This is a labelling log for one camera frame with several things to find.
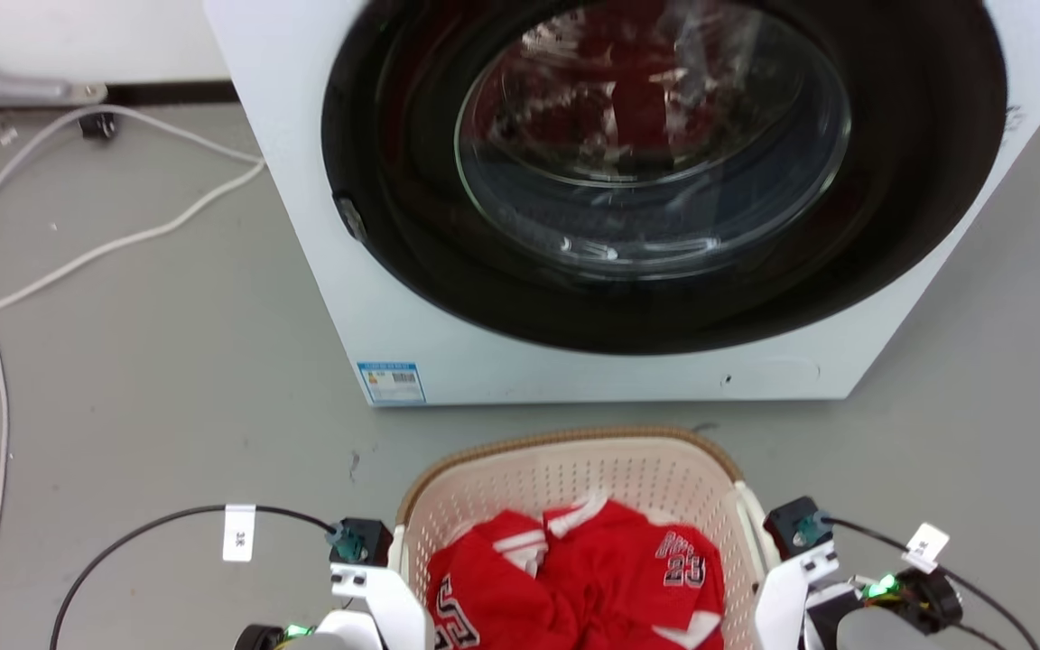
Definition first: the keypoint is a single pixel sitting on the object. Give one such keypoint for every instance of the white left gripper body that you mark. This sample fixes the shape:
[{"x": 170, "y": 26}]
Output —
[{"x": 389, "y": 600}]

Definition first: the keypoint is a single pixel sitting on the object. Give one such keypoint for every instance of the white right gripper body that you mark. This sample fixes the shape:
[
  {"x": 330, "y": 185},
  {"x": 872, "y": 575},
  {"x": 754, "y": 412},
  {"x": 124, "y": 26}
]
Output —
[{"x": 782, "y": 596}]

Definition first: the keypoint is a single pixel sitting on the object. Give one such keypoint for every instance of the beige perforated laundry basket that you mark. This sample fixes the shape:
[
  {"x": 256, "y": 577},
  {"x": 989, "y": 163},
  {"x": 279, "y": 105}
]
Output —
[{"x": 574, "y": 469}]

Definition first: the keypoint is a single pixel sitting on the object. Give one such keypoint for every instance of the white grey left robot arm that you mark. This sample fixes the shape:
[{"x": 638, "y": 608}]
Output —
[{"x": 339, "y": 632}]

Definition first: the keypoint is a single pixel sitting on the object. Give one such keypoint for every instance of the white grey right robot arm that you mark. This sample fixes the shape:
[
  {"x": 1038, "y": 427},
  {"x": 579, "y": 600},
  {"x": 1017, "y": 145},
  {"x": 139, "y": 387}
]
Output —
[{"x": 890, "y": 623}]

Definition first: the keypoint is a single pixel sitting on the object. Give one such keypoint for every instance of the red sports jersey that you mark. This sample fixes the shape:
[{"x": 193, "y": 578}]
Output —
[{"x": 592, "y": 578}]

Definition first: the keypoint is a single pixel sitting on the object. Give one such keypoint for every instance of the blue energy label sticker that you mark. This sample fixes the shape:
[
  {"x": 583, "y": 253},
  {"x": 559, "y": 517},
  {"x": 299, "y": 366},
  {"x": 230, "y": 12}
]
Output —
[{"x": 391, "y": 383}]

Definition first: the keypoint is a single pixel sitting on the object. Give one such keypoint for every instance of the white front-load washing machine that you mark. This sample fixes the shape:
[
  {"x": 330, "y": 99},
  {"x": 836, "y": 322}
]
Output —
[{"x": 448, "y": 352}]

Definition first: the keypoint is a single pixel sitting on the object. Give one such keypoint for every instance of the black round washer door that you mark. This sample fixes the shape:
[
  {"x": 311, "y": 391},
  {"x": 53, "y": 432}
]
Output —
[{"x": 917, "y": 181}]

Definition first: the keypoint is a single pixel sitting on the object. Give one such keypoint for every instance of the red clothes inside washer drum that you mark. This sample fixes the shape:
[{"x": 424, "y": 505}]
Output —
[{"x": 637, "y": 99}]

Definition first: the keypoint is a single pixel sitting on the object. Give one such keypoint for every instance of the small black plug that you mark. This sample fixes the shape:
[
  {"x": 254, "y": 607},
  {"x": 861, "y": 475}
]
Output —
[{"x": 97, "y": 125}]

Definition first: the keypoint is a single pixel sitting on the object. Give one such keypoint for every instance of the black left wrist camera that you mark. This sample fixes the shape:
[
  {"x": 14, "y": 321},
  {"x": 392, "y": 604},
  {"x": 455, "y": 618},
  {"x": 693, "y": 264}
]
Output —
[{"x": 365, "y": 540}]

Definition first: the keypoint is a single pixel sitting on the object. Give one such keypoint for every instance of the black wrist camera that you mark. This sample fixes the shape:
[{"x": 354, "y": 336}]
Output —
[
  {"x": 791, "y": 526},
  {"x": 365, "y": 540}
]

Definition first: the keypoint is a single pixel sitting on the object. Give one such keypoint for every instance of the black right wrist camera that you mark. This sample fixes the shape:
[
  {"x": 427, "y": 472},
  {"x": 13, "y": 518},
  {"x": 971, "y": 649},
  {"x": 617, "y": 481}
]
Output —
[{"x": 791, "y": 526}]

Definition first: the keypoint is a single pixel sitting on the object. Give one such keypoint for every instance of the grey metal floor bracket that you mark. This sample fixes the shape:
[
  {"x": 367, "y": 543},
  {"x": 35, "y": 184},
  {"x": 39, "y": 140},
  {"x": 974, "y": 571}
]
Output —
[{"x": 23, "y": 90}]

